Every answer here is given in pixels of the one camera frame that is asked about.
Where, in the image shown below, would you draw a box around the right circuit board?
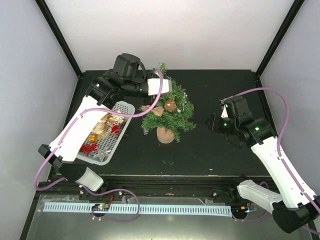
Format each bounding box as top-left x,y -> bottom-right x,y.
232,203 -> 258,213

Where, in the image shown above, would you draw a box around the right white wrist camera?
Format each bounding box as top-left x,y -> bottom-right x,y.
220,105 -> 229,119

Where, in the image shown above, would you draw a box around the left black frame post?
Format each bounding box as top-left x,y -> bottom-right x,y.
35,0 -> 83,77

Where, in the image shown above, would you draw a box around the white plastic basket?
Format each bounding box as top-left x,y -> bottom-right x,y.
77,116 -> 131,166

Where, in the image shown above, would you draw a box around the silver star ornament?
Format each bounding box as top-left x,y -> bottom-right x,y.
93,147 -> 111,162

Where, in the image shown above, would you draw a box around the red star ornament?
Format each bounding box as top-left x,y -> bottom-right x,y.
85,143 -> 99,156

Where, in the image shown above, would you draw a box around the black frame post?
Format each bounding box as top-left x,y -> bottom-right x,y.
35,0 -> 83,77
255,0 -> 305,78

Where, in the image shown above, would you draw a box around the gold gift box ornament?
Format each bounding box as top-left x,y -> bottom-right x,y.
88,134 -> 98,143

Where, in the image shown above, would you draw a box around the clear wire string lights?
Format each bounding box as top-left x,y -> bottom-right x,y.
142,74 -> 189,136

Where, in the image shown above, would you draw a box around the red santa ornament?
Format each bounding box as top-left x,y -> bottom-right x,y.
111,124 -> 121,134

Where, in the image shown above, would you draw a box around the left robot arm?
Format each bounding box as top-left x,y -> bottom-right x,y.
34,53 -> 172,200

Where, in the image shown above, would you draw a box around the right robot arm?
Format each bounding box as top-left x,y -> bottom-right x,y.
207,96 -> 320,233

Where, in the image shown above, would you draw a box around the red gold gift ornament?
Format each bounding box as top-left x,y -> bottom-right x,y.
79,144 -> 91,156

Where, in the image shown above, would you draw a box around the right black frame post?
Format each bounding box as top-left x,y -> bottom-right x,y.
255,0 -> 305,78

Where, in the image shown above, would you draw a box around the white snowflake ornament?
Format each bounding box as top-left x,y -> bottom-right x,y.
109,114 -> 125,125

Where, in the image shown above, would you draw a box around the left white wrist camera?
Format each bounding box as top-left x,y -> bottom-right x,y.
147,78 -> 173,96

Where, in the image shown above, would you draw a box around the small green christmas tree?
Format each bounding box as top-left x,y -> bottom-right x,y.
139,62 -> 197,144

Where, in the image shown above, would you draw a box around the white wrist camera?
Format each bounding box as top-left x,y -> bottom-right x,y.
220,105 -> 229,119
147,78 -> 173,96

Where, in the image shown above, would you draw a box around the left circuit board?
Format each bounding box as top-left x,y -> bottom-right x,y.
91,203 -> 110,211

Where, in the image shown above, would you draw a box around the gold glitter word ornament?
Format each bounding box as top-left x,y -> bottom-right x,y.
101,114 -> 116,137

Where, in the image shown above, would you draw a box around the white slotted cable duct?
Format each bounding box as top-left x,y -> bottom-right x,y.
42,202 -> 232,217

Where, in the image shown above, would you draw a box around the brown burlap bow ornament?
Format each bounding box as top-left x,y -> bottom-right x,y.
141,105 -> 165,117

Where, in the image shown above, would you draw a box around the circuit board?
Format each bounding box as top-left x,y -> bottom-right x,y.
91,203 -> 110,211
232,203 -> 258,213

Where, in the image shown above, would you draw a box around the beige burlap sack ornament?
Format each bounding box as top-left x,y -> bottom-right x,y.
91,120 -> 106,135

